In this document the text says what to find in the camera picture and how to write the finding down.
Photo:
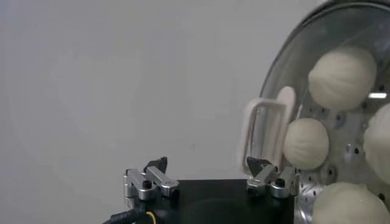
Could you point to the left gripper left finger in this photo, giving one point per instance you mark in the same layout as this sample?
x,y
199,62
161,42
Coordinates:
x,y
158,179

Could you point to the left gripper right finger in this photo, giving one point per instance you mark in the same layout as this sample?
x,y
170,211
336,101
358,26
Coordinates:
x,y
263,178

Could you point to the white steamed baozi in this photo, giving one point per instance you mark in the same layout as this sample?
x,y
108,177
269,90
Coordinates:
x,y
306,143
342,77
379,143
350,204

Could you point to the round glass lid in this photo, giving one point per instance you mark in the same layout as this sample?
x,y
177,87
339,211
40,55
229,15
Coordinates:
x,y
288,97

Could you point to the stainless steel steamer basket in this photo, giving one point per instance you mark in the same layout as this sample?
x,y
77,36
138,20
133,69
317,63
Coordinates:
x,y
350,128

